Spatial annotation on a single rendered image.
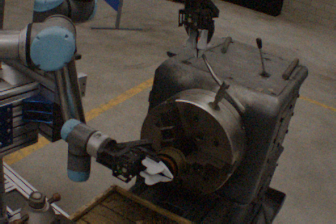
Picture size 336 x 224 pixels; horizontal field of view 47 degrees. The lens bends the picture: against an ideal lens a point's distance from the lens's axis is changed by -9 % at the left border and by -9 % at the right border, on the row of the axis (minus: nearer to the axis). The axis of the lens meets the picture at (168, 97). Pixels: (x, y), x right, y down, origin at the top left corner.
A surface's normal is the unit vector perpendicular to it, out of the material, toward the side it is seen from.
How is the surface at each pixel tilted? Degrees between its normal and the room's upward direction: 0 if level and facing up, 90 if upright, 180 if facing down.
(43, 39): 89
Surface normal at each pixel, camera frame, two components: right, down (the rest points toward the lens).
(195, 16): -0.48, 0.27
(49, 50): 0.29, 0.44
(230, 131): 0.75, -0.35
